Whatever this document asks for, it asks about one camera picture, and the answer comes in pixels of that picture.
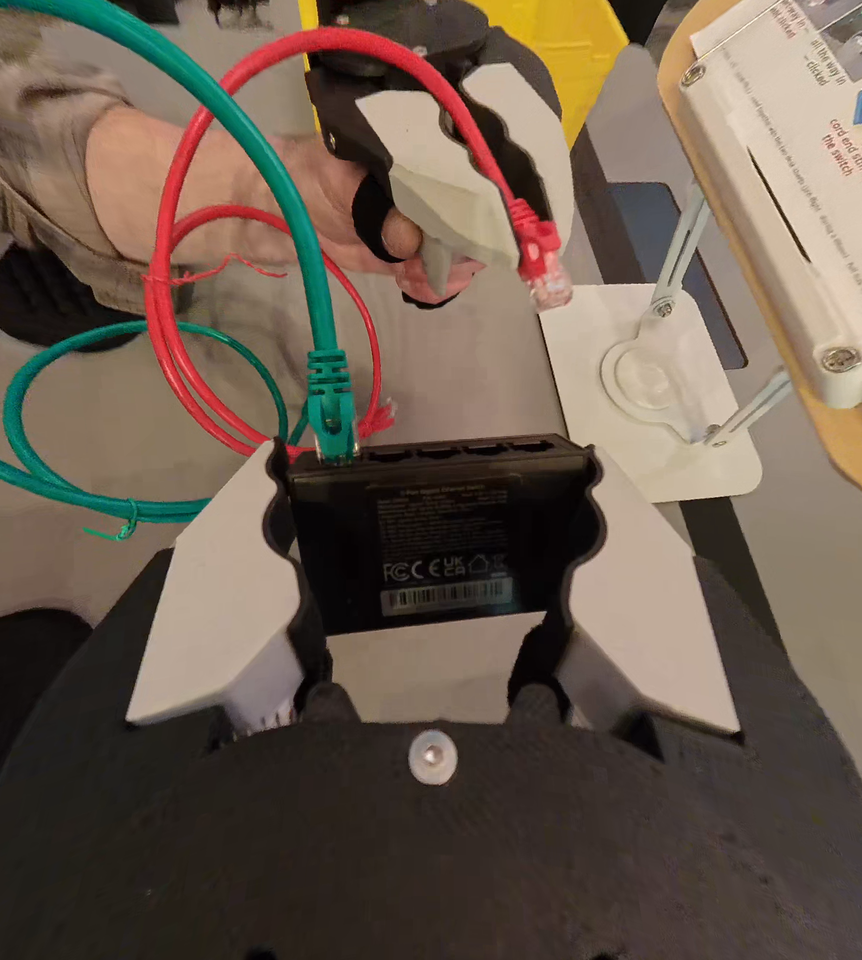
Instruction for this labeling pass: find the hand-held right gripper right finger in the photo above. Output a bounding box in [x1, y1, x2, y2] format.
[506, 446, 743, 740]

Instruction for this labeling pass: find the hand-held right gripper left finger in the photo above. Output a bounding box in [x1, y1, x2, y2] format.
[125, 440, 334, 734]

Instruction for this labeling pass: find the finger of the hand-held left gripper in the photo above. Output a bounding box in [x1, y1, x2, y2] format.
[463, 62, 576, 243]
[356, 88, 523, 270]

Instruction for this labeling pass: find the yellow plastic bin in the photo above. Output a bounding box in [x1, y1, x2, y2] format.
[316, 0, 630, 151]

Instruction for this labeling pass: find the red ethernet cable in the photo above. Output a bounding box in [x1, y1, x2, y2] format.
[143, 37, 574, 460]

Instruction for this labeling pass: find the black ethernet switch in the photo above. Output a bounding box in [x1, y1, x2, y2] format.
[284, 433, 598, 637]

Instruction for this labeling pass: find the green ethernet cable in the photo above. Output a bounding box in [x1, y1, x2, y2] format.
[0, 0, 360, 543]

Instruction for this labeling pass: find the person's left forearm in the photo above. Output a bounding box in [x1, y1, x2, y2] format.
[0, 11, 199, 316]

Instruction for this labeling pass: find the person's left hand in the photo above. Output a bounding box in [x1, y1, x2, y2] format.
[86, 103, 477, 297]

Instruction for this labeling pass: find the wooden board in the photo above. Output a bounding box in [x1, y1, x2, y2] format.
[657, 0, 862, 516]

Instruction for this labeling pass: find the white clip bar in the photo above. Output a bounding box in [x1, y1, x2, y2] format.
[680, 45, 862, 411]

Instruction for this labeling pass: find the printed instruction sheet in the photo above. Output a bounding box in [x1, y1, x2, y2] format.
[689, 0, 862, 361]

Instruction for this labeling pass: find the black wrist rest pad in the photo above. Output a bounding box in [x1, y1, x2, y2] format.
[0, 241, 193, 355]

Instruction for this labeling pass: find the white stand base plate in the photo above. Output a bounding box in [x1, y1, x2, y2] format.
[538, 283, 764, 505]

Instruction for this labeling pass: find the clear suction cup bracket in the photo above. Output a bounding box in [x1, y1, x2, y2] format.
[599, 300, 732, 449]

